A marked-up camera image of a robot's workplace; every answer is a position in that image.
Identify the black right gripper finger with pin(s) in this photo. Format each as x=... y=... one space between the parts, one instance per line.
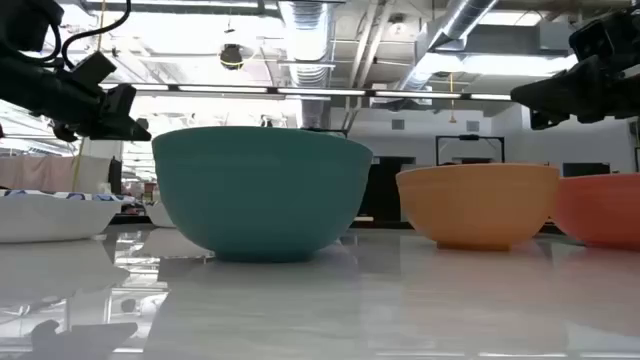
x=542 y=121
x=560 y=90

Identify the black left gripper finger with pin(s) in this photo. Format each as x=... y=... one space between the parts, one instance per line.
x=125 y=131
x=120 y=102

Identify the red bowl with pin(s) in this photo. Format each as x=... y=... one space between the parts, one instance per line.
x=600 y=210

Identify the orange bowl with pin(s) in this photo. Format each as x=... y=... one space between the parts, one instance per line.
x=477 y=205

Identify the teal bowl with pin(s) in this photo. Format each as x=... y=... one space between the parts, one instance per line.
x=262 y=195

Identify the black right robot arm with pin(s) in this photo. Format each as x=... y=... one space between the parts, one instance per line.
x=629 y=30

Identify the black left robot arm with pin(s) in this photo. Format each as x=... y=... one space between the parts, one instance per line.
x=25 y=20

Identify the black monitor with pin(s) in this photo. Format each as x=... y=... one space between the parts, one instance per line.
x=585 y=169

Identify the beige cloth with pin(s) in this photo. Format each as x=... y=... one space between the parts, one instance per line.
x=35 y=174

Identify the black ceiling dome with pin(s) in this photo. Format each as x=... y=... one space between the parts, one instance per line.
x=231 y=56

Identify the LED light bar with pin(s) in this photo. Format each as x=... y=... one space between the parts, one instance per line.
x=320 y=91

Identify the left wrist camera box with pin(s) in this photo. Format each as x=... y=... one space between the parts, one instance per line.
x=92 y=69

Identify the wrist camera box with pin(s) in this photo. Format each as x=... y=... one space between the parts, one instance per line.
x=592 y=40
x=92 y=69

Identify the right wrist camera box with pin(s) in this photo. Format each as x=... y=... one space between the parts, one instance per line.
x=592 y=40

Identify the black background frame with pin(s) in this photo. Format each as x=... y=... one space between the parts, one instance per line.
x=437 y=150

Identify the silver ribbed ceiling duct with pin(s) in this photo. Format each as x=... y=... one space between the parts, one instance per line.
x=306 y=45

